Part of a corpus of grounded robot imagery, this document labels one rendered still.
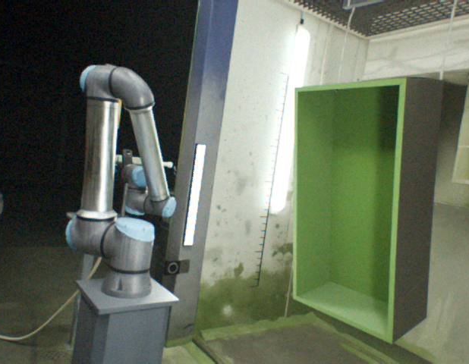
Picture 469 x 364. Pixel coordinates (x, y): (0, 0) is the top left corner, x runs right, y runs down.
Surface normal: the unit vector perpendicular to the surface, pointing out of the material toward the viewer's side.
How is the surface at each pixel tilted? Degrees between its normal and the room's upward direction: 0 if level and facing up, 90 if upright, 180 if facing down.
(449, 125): 90
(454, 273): 57
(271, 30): 90
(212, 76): 90
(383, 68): 90
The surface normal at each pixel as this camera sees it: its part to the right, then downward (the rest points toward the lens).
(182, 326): 0.58, 0.13
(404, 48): -0.81, -0.08
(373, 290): -0.76, 0.14
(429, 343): -0.60, -0.61
